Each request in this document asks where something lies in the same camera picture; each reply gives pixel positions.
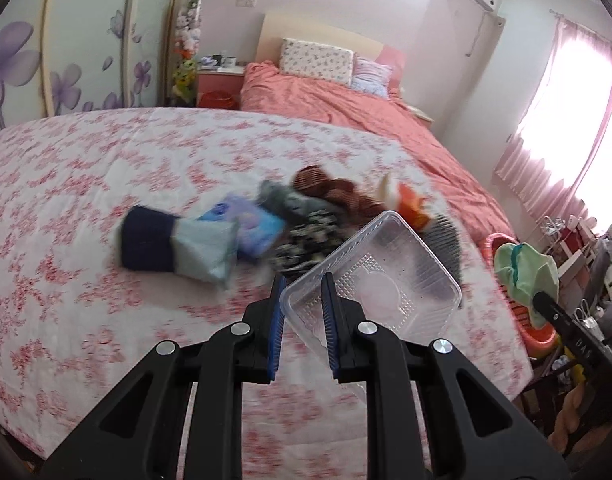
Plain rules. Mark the black and white patterned cloth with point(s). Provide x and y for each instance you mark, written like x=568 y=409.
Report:
x=311 y=240

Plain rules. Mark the white mug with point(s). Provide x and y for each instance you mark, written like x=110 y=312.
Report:
x=230 y=62

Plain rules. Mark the pink curtain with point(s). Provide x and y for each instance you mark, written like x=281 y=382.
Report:
x=560 y=135

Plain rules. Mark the brown striped scrunchie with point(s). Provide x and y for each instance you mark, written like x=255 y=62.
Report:
x=336 y=191

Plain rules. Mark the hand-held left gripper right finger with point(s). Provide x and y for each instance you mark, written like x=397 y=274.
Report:
x=331 y=332

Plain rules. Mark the bed with pink duvet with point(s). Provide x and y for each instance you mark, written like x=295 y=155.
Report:
x=385 y=130

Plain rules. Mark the grey sock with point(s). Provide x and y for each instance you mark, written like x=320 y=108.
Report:
x=282 y=199

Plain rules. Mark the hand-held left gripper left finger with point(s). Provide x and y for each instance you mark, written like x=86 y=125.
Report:
x=277 y=342

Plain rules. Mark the wooden bedside table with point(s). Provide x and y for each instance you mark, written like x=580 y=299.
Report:
x=420 y=114

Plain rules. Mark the wardrobe with purple flowers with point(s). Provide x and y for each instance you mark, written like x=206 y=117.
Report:
x=81 y=40

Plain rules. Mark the white storage rack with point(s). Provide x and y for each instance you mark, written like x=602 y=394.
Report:
x=580 y=245

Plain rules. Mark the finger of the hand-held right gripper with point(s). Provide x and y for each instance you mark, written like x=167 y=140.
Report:
x=550 y=310

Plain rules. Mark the navy and pale green sock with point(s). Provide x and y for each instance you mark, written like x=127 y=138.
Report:
x=171 y=245

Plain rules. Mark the floral pink tablecloth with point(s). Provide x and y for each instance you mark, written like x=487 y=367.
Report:
x=111 y=170

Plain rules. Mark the hanging column of stuffed toys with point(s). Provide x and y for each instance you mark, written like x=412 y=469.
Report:
x=188 y=45

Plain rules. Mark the dark grey ribbed cloth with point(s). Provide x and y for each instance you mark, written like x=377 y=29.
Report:
x=448 y=240

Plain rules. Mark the orange and white packet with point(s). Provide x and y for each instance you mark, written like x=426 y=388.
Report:
x=410 y=205

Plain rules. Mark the clear plastic food container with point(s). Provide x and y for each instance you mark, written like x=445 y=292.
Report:
x=385 y=280

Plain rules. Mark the beige headboard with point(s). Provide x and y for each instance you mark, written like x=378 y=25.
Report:
x=306 y=27

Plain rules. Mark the orange plastic basket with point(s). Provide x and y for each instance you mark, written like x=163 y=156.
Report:
x=541 y=338

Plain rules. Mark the striped pillow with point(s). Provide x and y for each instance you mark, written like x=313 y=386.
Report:
x=370 y=77

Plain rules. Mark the blue tissue packet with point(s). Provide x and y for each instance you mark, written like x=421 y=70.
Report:
x=246 y=225

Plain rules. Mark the floral pillow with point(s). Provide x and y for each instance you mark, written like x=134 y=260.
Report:
x=316 y=60

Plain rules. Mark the green cloth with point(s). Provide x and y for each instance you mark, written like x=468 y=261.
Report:
x=523 y=270

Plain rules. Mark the pink nightstand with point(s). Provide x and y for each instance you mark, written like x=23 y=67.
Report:
x=218 y=80

